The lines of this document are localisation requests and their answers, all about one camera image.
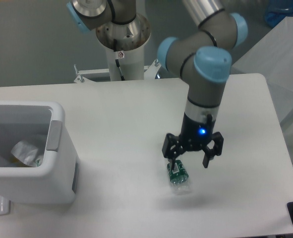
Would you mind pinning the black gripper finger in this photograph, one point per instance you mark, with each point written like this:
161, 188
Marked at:
172, 148
210, 153

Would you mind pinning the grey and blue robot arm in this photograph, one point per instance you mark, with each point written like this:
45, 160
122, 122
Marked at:
202, 61

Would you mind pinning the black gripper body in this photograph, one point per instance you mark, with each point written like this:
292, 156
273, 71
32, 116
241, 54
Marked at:
196, 136

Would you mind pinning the clear bottle with green label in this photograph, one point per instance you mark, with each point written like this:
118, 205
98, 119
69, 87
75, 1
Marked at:
178, 178

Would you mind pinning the white plastic wrapper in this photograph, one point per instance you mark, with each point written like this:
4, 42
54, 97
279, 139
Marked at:
31, 153

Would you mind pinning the white trash can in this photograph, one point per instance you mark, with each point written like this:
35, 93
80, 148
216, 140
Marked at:
55, 180

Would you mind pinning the blue plastic bag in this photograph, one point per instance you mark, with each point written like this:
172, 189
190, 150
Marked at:
277, 10

